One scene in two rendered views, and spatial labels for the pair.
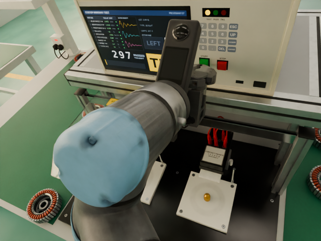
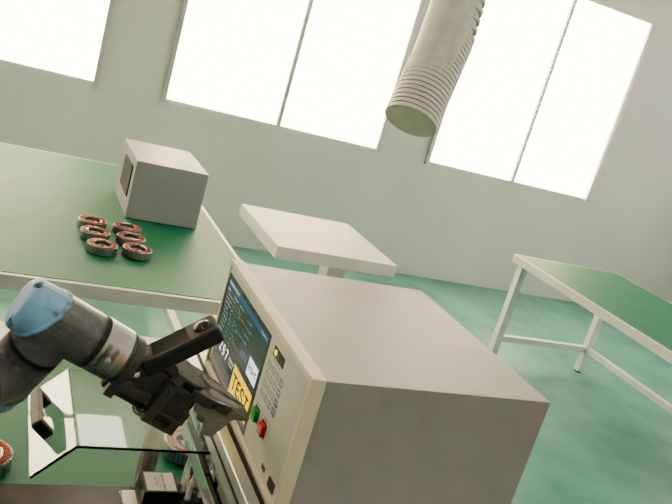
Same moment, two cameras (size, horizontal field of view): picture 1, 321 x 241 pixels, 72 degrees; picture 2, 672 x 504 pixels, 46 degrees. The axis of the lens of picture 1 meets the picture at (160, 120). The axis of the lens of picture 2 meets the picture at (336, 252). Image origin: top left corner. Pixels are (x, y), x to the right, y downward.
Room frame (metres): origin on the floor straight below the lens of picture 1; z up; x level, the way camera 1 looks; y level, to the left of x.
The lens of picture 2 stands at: (-0.49, -0.70, 1.73)
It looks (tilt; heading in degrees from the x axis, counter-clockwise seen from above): 15 degrees down; 31
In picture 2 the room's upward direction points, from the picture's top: 17 degrees clockwise
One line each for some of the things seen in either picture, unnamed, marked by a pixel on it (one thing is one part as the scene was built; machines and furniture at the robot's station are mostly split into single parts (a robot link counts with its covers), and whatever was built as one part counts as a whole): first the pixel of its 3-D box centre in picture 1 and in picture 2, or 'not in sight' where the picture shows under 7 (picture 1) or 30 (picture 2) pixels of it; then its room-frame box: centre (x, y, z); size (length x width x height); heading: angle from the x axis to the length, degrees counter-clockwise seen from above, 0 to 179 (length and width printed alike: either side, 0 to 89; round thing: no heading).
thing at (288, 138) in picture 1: (172, 114); (201, 470); (0.41, -0.03, 1.03); 0.62 x 0.01 x 0.03; 57
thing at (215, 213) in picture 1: (207, 199); not in sight; (0.26, -0.08, 0.78); 0.15 x 0.15 x 0.01; 57
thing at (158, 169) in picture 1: (139, 177); not in sight; (0.39, 0.12, 0.78); 0.15 x 0.15 x 0.01; 57
